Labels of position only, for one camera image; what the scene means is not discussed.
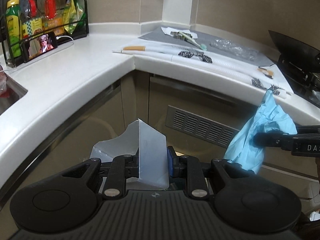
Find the translucent plastic box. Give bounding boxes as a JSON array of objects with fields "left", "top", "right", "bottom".
[{"left": 90, "top": 119, "right": 169, "bottom": 190}]

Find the clear plastic wrap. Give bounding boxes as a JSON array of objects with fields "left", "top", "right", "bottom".
[{"left": 210, "top": 38, "right": 258, "bottom": 61}]

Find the green toothbrush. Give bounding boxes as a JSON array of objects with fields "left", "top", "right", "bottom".
[{"left": 178, "top": 31, "right": 207, "bottom": 51}]

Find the white paper napkin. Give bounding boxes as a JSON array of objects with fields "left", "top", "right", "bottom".
[{"left": 161, "top": 27, "right": 198, "bottom": 39}]

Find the white patterned table mat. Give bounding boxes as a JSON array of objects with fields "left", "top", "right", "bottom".
[{"left": 120, "top": 39, "right": 293, "bottom": 98}]

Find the grey cabinet vent grille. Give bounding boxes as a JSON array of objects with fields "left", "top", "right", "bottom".
[{"left": 165, "top": 105, "right": 239, "bottom": 148}]

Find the grey counter mat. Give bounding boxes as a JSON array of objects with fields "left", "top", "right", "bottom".
[{"left": 140, "top": 27, "right": 274, "bottom": 67}]

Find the stainless steel sink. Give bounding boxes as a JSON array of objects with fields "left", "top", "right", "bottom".
[{"left": 0, "top": 75, "right": 28, "bottom": 114}]

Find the smartphone showing video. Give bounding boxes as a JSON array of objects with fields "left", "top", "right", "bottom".
[{"left": 22, "top": 32, "right": 57, "bottom": 62}]

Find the red-capped sauce bottle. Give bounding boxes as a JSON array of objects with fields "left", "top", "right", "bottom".
[{"left": 22, "top": 0, "right": 43, "bottom": 38}]

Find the red-label oil bottle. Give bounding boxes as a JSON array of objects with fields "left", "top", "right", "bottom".
[{"left": 41, "top": 0, "right": 64, "bottom": 36}]

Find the yellow green snack bag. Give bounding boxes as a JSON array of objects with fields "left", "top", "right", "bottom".
[{"left": 62, "top": 0, "right": 86, "bottom": 34}]

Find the green yellow-capped bottle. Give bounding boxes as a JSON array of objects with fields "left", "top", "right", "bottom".
[{"left": 5, "top": 0, "right": 21, "bottom": 58}]

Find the black wire spice rack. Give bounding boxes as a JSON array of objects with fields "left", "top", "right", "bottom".
[{"left": 1, "top": 0, "right": 89, "bottom": 67}]

